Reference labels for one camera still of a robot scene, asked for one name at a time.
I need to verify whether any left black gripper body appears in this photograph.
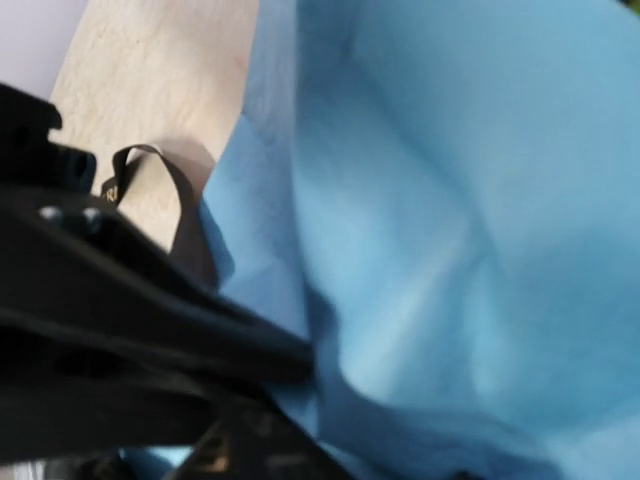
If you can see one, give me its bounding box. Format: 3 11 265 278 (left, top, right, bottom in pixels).
1 84 98 210

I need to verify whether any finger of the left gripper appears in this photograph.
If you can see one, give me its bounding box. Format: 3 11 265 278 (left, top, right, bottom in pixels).
1 328 348 479
1 194 313 380

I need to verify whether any black ribbon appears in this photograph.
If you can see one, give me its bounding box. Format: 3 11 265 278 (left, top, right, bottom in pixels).
100 139 217 289

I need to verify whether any blue wrapping paper sheet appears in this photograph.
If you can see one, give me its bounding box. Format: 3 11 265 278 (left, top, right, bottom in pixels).
119 0 640 480

